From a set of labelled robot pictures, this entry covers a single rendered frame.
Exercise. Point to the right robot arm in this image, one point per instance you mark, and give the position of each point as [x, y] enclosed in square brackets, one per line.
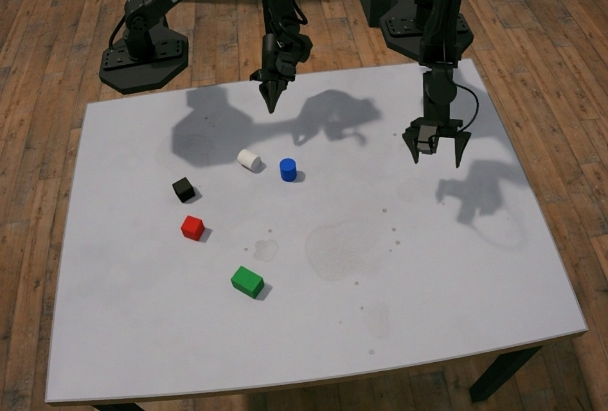
[142, 15]

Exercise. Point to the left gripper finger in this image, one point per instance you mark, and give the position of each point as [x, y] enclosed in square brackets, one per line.
[459, 145]
[411, 139]

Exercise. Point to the red cube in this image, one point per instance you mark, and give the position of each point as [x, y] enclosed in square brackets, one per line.
[192, 228]

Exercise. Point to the blue cylinder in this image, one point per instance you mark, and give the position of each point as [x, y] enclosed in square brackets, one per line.
[288, 170]

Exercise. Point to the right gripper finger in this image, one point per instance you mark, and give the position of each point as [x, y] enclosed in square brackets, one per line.
[270, 87]
[279, 89]

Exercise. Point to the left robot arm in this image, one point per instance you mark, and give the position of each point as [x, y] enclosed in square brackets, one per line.
[429, 22]

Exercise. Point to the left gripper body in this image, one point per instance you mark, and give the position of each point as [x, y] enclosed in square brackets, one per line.
[436, 118]

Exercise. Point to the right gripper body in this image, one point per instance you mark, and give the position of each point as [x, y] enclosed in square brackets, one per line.
[269, 70]

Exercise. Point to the green rectangular block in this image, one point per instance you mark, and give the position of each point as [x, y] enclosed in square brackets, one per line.
[247, 282]

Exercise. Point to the white cylinder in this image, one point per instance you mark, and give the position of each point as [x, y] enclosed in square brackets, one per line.
[249, 159]

